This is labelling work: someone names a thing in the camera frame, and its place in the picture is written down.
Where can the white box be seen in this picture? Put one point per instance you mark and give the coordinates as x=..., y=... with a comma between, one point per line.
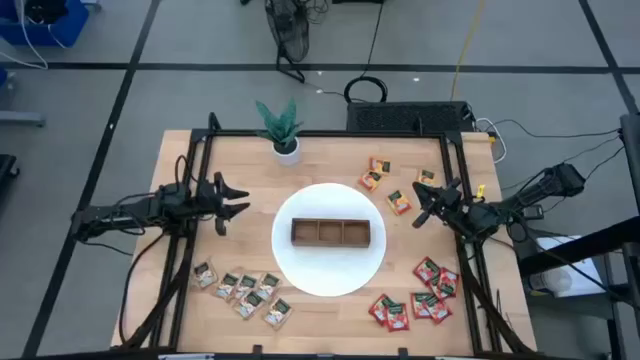
x=590, y=282

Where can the black power adapter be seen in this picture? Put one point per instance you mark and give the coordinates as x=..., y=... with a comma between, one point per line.
x=532, y=212

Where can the wooden three-compartment tray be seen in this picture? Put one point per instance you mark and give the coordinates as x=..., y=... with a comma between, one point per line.
x=306, y=232

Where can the black metal cart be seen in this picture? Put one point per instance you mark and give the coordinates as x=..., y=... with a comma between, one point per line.
x=575, y=247

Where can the red strawberry tea sachet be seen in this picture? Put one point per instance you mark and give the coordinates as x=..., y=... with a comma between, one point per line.
x=425, y=269
x=398, y=317
x=440, y=311
x=379, y=307
x=446, y=283
x=419, y=304

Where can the yellow green snack packet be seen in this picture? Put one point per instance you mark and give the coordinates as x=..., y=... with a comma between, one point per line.
x=380, y=165

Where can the blue plastic bin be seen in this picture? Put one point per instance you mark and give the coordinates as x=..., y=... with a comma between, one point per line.
x=60, y=30

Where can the black frame foot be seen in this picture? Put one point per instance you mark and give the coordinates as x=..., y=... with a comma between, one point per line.
x=257, y=350
x=402, y=352
x=214, y=122

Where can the white plant pot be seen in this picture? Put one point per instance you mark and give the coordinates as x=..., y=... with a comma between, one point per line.
x=287, y=159

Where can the white round plate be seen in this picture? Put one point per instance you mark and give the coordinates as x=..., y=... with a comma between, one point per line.
x=325, y=272

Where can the black aluminium rig frame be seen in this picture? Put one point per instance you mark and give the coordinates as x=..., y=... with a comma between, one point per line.
x=325, y=134

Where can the green snake plant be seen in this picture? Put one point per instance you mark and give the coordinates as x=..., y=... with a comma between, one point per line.
x=280, y=127

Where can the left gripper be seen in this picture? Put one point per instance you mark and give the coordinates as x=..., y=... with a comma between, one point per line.
x=210, y=200

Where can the black floor fan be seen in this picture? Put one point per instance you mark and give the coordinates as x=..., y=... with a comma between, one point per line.
x=290, y=30

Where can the clear plastic bottle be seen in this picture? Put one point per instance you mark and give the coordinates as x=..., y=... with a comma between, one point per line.
x=550, y=281

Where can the yellow tag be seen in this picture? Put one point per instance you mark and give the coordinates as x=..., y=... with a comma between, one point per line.
x=480, y=191

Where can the beige vanilla tea sachet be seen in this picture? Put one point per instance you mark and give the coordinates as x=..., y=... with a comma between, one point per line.
x=269, y=286
x=245, y=285
x=278, y=312
x=226, y=286
x=204, y=274
x=249, y=305

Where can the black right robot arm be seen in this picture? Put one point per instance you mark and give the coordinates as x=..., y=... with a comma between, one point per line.
x=505, y=206

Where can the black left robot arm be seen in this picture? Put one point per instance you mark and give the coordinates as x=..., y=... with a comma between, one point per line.
x=125, y=212

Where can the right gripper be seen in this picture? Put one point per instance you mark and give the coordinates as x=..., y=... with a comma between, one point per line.
x=447, y=202

